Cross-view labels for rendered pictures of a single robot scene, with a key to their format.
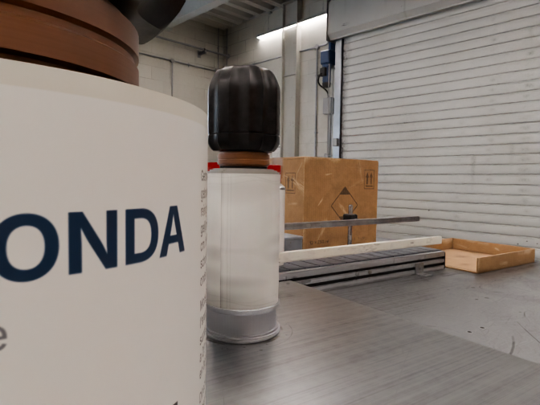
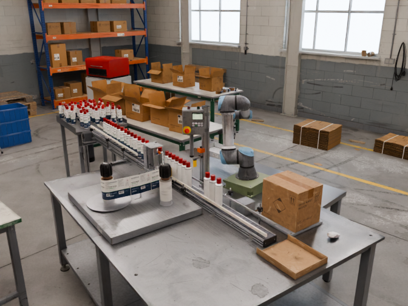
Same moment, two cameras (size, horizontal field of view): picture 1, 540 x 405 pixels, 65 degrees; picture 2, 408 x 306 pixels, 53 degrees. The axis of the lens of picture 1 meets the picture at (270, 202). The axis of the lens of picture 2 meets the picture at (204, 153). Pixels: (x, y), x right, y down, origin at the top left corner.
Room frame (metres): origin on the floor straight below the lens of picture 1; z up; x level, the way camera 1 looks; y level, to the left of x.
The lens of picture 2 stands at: (0.70, -2.55, 2.18)
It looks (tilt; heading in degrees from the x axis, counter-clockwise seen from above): 20 degrees down; 89
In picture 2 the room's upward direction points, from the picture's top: straight up
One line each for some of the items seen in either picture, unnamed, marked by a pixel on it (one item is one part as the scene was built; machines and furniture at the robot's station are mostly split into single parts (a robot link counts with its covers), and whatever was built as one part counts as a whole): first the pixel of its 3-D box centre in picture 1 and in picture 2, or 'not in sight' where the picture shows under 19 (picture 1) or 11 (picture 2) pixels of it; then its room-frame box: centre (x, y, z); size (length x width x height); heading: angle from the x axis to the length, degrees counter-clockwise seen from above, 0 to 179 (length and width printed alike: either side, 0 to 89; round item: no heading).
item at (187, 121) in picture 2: not in sight; (193, 121); (0.68, 0.39, 1.38); 0.17 x 0.10 x 0.19; 0
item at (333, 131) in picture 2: not in sight; (317, 133); (2.74, 4.00, 0.16); 0.65 x 0.54 x 0.32; 139
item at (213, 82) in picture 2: not in sight; (209, 79); (0.93, 4.72, 0.97); 0.43 x 0.42 x 0.37; 41
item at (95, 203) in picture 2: not in sight; (108, 201); (0.08, 0.06, 0.89); 0.31 x 0.31 x 0.01
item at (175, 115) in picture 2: not in sight; (187, 115); (0.59, 2.17, 0.97); 0.51 x 0.39 x 0.37; 50
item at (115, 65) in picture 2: not in sight; (108, 87); (-1.10, 5.85, 0.61); 0.70 x 0.60 x 1.22; 146
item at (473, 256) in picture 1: (463, 252); (291, 255); (1.24, -0.57, 0.85); 0.30 x 0.26 x 0.04; 124
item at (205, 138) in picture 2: not in sight; (205, 149); (0.77, 0.37, 1.16); 0.04 x 0.04 x 0.67; 34
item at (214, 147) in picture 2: not in sight; (217, 150); (0.89, 0.89, 0.97); 0.27 x 0.20 x 0.05; 134
